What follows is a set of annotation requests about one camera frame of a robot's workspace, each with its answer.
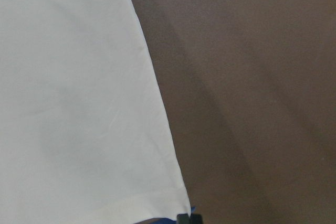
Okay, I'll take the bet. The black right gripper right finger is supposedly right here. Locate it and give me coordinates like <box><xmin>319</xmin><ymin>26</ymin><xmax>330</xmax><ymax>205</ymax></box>
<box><xmin>190</xmin><ymin>214</ymin><xmax>203</xmax><ymax>224</ymax></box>

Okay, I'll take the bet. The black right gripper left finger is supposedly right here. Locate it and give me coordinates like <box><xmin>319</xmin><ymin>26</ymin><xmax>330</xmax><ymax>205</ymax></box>
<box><xmin>176</xmin><ymin>214</ymin><xmax>190</xmax><ymax>224</ymax></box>

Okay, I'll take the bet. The cream long sleeve shirt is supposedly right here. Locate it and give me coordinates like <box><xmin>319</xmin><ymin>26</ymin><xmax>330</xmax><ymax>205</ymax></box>
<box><xmin>1</xmin><ymin>0</ymin><xmax>191</xmax><ymax>223</ymax></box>

